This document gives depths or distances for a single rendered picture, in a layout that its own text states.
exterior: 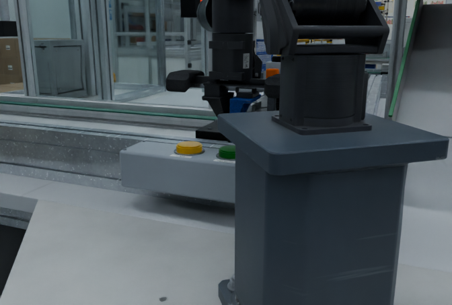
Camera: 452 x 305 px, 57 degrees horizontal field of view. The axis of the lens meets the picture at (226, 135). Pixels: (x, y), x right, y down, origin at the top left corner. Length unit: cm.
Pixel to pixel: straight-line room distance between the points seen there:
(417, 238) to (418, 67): 28
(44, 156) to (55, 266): 34
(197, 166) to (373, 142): 34
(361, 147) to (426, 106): 42
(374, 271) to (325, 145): 12
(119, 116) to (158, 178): 46
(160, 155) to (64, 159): 26
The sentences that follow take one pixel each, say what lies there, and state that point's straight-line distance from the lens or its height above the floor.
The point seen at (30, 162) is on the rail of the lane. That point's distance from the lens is 90.
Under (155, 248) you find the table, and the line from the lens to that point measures 58.
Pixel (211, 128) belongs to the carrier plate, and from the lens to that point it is 75.
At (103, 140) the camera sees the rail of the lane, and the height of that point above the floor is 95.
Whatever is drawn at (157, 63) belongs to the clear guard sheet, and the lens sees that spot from 107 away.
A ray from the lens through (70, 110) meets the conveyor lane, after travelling 117.
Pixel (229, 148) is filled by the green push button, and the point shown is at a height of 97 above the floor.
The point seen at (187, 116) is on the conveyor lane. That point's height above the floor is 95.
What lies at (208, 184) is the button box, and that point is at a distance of 61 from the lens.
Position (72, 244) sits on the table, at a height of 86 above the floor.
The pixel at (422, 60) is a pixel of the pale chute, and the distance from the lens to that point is 78.
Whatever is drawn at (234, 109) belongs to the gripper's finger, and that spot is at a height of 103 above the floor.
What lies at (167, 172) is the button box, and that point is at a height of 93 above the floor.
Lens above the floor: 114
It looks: 14 degrees down
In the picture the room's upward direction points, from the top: straight up
